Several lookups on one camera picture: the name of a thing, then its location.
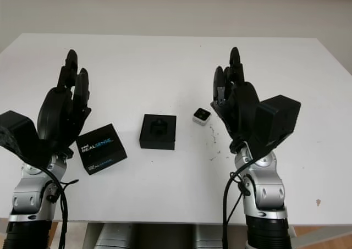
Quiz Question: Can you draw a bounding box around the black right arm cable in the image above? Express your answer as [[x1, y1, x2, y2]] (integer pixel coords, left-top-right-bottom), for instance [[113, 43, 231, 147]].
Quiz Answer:
[[223, 150, 266, 249]]

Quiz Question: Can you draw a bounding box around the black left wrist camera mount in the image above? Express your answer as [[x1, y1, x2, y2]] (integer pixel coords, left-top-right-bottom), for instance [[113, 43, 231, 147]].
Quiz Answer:
[[0, 110, 40, 163]]

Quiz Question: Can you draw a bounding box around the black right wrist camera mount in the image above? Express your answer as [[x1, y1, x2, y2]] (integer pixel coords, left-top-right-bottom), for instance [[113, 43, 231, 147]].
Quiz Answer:
[[255, 94, 302, 158]]

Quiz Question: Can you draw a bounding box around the black camera box base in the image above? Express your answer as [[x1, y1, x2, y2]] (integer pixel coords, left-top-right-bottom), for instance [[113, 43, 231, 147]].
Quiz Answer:
[[139, 113, 177, 151]]

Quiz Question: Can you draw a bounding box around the small silver depth camera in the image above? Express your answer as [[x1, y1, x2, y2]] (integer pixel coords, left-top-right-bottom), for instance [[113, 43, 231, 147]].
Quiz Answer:
[[191, 108, 211, 124]]

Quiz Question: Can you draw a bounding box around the grey right robot thigh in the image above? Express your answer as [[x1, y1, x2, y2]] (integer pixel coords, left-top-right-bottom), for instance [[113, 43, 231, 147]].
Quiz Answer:
[[192, 223, 248, 249]]

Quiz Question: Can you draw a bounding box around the white table frame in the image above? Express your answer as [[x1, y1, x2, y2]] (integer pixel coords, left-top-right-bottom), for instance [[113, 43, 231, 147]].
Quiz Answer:
[[84, 222, 97, 249]]

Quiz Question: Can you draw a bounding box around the black RealSense box lid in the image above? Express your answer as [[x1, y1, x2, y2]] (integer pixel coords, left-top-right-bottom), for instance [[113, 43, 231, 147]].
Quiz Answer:
[[76, 124, 128, 176]]

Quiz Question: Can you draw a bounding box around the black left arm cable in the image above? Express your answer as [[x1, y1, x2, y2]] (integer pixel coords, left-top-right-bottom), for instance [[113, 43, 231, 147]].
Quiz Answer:
[[35, 163, 80, 249]]

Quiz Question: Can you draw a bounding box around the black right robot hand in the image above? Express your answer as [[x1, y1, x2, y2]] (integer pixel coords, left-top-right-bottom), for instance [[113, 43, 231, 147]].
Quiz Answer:
[[210, 47, 261, 153]]

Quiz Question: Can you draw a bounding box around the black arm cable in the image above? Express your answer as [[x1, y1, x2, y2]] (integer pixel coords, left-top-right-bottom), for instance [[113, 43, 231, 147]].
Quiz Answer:
[[223, 150, 266, 249], [35, 163, 80, 249]]

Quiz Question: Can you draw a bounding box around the grey robot thigh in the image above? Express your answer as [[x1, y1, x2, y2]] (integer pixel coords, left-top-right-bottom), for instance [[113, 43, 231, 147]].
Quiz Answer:
[[192, 223, 248, 249], [95, 223, 138, 249]]

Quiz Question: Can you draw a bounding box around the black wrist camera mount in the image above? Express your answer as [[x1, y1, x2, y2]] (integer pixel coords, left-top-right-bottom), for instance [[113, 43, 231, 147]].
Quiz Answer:
[[0, 110, 40, 163], [255, 94, 302, 158]]

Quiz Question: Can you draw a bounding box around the grey left robot thigh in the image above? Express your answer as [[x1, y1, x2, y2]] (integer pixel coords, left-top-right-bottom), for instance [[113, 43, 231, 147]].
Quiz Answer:
[[95, 223, 138, 249]]

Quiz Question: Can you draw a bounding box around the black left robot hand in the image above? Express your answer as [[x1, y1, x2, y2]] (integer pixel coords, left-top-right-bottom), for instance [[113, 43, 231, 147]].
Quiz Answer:
[[36, 49, 93, 156]]

